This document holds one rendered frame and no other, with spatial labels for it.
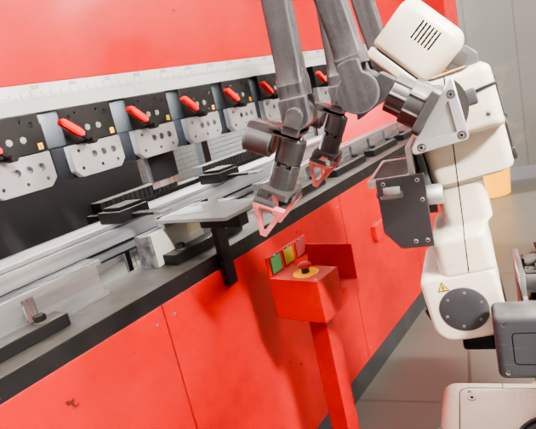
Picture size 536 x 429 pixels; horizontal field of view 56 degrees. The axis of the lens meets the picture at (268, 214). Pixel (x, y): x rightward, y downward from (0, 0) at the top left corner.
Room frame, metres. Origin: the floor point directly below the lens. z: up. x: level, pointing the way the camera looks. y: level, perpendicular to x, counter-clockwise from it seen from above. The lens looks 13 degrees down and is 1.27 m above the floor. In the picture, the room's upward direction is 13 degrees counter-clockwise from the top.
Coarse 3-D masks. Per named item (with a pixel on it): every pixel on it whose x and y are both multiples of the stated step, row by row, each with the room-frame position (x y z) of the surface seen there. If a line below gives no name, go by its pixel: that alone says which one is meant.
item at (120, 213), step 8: (128, 200) 1.66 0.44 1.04; (136, 200) 1.62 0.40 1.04; (112, 208) 1.57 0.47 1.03; (120, 208) 1.56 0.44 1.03; (128, 208) 1.57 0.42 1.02; (136, 208) 1.59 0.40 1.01; (144, 208) 1.62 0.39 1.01; (104, 216) 1.59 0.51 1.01; (112, 216) 1.56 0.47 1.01; (120, 216) 1.54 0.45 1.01; (128, 216) 1.56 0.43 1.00; (136, 216) 1.58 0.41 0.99; (104, 224) 1.59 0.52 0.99
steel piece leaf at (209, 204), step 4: (212, 200) 1.40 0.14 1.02; (216, 200) 1.42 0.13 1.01; (204, 204) 1.36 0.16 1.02; (208, 204) 1.38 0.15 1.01; (212, 204) 1.39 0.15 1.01; (216, 204) 1.41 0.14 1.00; (188, 208) 1.46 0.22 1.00; (192, 208) 1.44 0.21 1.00; (196, 208) 1.43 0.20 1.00; (200, 208) 1.41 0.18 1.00; (204, 208) 1.36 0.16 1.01; (208, 208) 1.38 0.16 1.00; (180, 212) 1.42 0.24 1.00; (184, 212) 1.41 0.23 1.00; (188, 212) 1.39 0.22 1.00; (192, 212) 1.38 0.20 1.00; (196, 212) 1.37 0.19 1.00; (200, 212) 1.36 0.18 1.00
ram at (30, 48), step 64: (0, 0) 1.17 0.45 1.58; (64, 0) 1.30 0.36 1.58; (128, 0) 1.45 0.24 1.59; (192, 0) 1.65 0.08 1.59; (256, 0) 1.92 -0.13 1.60; (384, 0) 2.87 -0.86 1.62; (0, 64) 1.14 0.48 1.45; (64, 64) 1.26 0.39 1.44; (128, 64) 1.41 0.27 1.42; (192, 64) 1.60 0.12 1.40; (320, 64) 2.22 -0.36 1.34
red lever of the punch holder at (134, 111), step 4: (128, 108) 1.33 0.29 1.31; (132, 108) 1.33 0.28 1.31; (136, 108) 1.35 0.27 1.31; (128, 112) 1.34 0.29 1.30; (132, 112) 1.34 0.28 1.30; (136, 112) 1.34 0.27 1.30; (140, 112) 1.35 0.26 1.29; (136, 116) 1.35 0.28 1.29; (140, 116) 1.35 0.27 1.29; (144, 116) 1.36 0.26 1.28; (140, 120) 1.36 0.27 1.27; (144, 120) 1.36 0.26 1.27; (148, 120) 1.37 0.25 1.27; (148, 124) 1.38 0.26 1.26; (152, 124) 1.38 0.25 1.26; (156, 124) 1.38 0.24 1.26; (148, 128) 1.39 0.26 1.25; (152, 128) 1.38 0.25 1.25
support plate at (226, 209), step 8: (224, 200) 1.46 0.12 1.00; (232, 200) 1.43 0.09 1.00; (240, 200) 1.40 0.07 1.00; (248, 200) 1.38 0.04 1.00; (216, 208) 1.37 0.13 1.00; (224, 208) 1.35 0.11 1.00; (232, 208) 1.32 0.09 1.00; (240, 208) 1.30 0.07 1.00; (248, 208) 1.31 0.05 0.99; (176, 216) 1.38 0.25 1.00; (184, 216) 1.35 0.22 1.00; (192, 216) 1.33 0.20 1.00; (200, 216) 1.31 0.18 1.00; (208, 216) 1.28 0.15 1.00; (216, 216) 1.26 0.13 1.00; (224, 216) 1.24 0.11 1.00; (232, 216) 1.25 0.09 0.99
